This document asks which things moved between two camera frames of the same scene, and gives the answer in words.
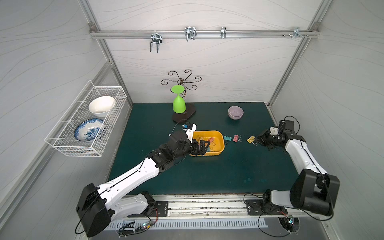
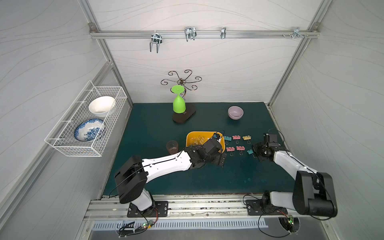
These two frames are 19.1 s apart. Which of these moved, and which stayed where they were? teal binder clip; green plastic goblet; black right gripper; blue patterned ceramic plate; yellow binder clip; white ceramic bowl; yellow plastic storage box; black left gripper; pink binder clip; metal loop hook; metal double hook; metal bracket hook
Moved: black left gripper; yellow binder clip; black right gripper; pink binder clip
Stayed: teal binder clip; blue patterned ceramic plate; metal loop hook; green plastic goblet; metal double hook; metal bracket hook; white ceramic bowl; yellow plastic storage box
